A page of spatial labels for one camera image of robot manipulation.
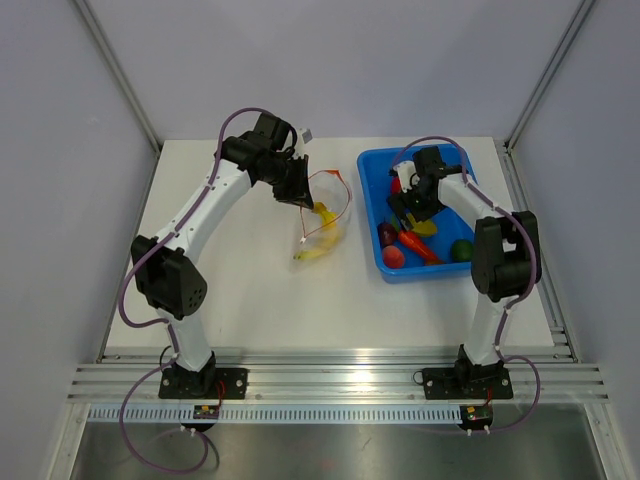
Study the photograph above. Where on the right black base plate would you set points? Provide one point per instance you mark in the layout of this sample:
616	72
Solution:
445	384

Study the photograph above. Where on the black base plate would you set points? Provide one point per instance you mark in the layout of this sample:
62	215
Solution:
226	383
445	384

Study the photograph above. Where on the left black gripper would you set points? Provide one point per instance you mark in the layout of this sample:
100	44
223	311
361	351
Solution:
298	193

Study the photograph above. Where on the orange carrot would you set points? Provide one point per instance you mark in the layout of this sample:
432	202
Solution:
414	243

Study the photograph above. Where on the yellow banana bunch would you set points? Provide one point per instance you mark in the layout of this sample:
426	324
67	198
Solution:
321	232

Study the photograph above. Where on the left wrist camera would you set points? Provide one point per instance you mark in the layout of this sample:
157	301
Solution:
304	137

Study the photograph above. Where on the frame post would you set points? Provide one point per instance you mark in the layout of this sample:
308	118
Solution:
110	58
556	60

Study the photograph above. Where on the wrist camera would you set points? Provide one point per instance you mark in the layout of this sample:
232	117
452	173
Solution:
405	171
304	137

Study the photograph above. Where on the left frame post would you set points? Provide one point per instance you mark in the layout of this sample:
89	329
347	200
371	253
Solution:
110	58

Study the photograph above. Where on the green lime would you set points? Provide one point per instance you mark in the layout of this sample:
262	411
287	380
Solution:
462	251

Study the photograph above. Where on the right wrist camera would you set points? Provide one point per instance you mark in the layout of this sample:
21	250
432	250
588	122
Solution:
405	171

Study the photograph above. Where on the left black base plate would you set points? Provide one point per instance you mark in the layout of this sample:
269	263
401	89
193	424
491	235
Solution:
226	383

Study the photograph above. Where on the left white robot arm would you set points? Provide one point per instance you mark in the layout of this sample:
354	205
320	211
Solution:
165	266

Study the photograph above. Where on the blue plastic bin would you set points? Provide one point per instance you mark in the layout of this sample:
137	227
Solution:
374	171

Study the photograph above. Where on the white slotted cable duct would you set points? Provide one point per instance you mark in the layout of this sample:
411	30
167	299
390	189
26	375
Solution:
275	414

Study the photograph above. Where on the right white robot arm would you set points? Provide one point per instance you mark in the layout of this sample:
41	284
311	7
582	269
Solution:
504	268

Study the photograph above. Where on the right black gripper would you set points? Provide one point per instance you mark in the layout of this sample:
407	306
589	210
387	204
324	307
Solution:
402	201

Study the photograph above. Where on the right frame post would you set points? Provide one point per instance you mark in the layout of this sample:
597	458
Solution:
556	60

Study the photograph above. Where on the red apple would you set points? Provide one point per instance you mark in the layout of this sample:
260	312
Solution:
395	186

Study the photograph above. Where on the green leaf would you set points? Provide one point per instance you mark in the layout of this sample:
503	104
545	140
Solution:
396	224

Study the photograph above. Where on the dark purple plum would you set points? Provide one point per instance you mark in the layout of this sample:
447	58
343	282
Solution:
387	234

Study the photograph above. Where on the clear zip top bag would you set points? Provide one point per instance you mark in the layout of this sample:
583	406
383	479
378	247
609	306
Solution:
330	187

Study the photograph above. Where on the aluminium rail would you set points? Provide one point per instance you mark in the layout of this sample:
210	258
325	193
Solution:
343	376

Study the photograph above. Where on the yellow starfruit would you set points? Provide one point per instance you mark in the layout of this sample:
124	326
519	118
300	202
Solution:
426	229

